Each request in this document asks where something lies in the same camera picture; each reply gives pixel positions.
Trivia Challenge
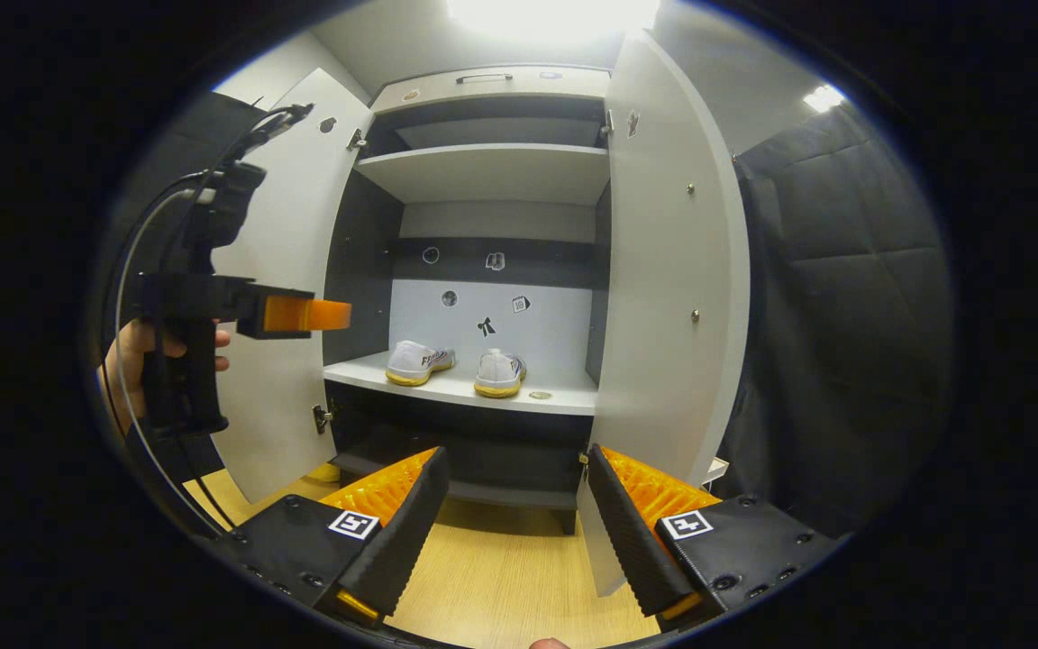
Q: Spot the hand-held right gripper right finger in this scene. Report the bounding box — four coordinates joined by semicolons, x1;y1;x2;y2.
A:
584;442;844;632

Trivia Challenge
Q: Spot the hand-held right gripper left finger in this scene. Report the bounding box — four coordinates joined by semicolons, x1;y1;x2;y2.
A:
213;445;452;630

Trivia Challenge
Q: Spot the grey cabinet door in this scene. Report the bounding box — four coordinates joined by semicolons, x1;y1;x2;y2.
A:
576;32;751;598
211;68;374;506

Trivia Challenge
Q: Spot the white canvas shoe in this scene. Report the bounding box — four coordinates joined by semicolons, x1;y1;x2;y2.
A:
386;340;457;387
474;349;527;398

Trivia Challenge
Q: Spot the grey shoe cabinet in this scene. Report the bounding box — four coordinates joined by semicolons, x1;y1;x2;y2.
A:
321;63;615;537

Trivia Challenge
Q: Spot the large ceiling light panel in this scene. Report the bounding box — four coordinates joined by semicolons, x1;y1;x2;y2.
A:
445;0;661;41

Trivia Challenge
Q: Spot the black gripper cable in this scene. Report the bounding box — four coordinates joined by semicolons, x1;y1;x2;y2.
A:
112;102;314;540

